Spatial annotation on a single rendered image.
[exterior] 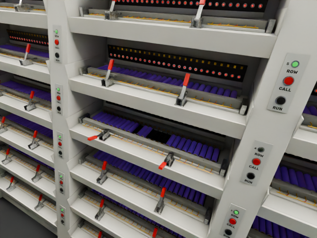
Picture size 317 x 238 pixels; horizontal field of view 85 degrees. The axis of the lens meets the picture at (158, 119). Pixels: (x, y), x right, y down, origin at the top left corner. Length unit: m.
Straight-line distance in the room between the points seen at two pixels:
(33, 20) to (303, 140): 0.92
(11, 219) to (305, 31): 1.62
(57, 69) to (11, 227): 1.05
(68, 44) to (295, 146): 0.73
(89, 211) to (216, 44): 0.86
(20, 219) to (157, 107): 1.22
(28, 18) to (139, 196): 0.79
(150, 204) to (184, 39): 0.57
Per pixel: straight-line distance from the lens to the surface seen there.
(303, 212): 0.63
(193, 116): 0.48
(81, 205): 1.00
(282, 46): 0.47
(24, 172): 1.27
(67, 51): 0.72
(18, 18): 0.94
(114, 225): 0.91
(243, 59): 0.66
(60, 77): 0.75
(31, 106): 0.99
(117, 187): 0.77
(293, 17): 0.48
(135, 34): 0.55
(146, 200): 0.73
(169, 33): 0.50
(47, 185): 1.13
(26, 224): 1.48
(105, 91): 0.61
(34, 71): 0.88
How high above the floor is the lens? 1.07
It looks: 19 degrees down
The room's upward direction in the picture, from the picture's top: 9 degrees clockwise
